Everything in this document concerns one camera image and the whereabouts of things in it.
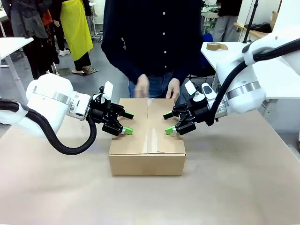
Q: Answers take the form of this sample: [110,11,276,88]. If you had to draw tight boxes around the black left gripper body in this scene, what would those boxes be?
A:
[89,94,119,127]

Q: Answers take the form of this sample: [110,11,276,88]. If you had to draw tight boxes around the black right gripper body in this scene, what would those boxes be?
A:
[184,98,212,125]

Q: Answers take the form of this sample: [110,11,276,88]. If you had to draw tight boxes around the brown cardboard box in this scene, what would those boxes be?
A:
[108,97,188,177]

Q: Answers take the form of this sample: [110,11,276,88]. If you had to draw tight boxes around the person's left forearm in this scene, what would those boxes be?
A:
[173,35,205,83]

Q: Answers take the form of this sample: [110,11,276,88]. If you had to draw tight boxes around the person's right forearm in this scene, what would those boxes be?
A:
[102,39,144,83]

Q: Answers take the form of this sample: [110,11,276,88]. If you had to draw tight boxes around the person's left hand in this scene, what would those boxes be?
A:
[165,77,181,101]

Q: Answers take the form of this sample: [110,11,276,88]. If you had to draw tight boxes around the person's right hand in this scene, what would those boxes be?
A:
[134,73,151,99]

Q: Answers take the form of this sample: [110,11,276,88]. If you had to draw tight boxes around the black floor mat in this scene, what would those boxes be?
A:
[78,67,99,77]

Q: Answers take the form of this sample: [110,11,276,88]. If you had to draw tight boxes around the blue office chair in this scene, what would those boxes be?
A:
[198,32,216,78]

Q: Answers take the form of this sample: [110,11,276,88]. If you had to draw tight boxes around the brown packing tape roll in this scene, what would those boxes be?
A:
[206,42,229,51]

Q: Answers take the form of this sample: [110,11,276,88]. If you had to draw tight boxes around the person in navy shirt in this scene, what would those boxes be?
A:
[101,0,205,104]

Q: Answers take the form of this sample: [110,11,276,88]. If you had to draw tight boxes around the large white work table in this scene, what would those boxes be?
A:
[201,41,300,100]

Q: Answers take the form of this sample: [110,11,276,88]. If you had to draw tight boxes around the person in yellow apron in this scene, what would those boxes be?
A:
[50,0,95,75]

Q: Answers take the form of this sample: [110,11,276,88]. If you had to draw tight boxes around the person in grey trousers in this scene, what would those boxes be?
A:
[212,0,243,43]

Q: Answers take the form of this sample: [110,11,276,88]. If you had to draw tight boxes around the wooden background table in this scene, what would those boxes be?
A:
[233,22,270,38]

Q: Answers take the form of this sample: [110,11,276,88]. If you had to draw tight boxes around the white green background machine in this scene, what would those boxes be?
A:
[201,0,221,35]

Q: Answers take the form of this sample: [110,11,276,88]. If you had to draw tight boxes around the black tripod stand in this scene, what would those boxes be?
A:
[242,0,260,44]

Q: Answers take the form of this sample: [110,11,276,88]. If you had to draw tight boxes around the black bag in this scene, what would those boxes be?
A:
[248,22,273,34]

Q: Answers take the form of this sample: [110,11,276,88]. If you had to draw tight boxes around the person in grey coat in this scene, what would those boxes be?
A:
[6,0,60,81]

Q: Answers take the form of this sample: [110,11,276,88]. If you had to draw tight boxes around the small white side table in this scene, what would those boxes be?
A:
[0,37,35,105]

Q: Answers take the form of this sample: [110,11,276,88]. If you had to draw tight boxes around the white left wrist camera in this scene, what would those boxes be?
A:
[98,81,115,104]

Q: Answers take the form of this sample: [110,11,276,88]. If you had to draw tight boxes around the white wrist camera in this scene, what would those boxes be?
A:
[98,81,115,104]
[184,81,206,103]

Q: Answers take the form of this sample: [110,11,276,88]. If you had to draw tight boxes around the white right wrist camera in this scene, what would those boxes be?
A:
[184,81,206,103]

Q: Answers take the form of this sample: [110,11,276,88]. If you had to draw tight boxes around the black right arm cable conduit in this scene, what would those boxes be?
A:
[206,38,300,127]

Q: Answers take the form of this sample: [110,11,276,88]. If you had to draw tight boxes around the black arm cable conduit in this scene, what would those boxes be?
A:
[206,38,300,127]
[0,98,98,156]

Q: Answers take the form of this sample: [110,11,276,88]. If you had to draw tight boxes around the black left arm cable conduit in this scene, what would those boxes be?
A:
[0,98,98,156]

